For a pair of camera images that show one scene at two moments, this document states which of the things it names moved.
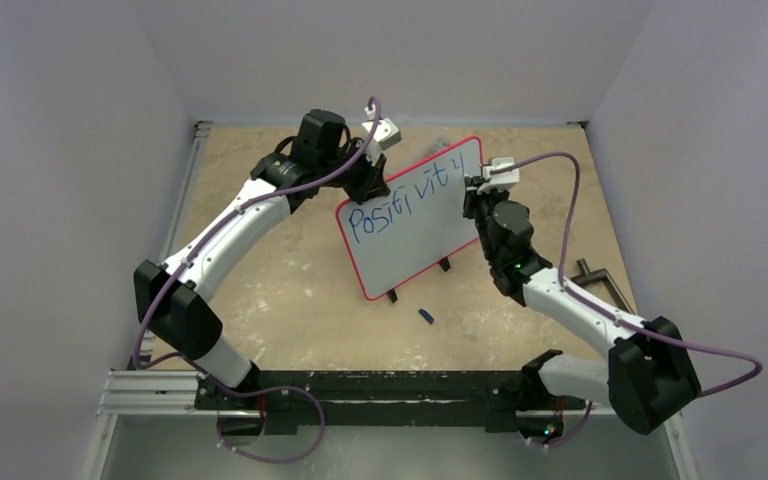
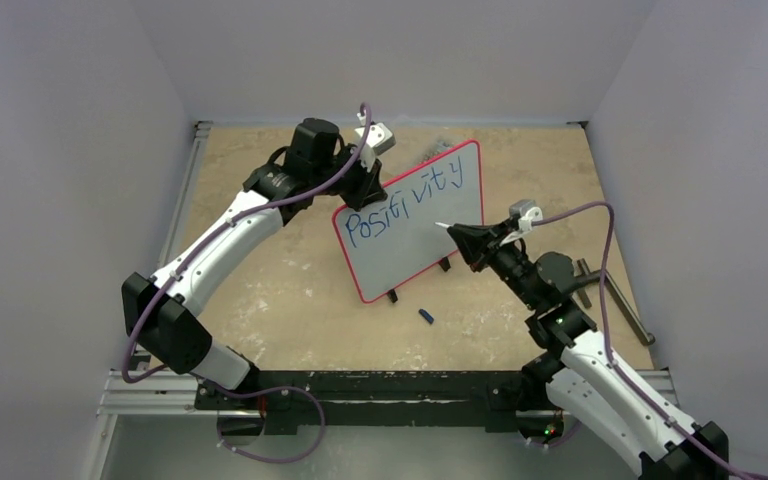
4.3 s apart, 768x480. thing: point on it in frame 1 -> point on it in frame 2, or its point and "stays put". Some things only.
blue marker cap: x=426 y=316 stays put
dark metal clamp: x=587 y=277 stays put
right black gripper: x=479 y=201 -> x=491 y=244
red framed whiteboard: x=396 y=236 stays put
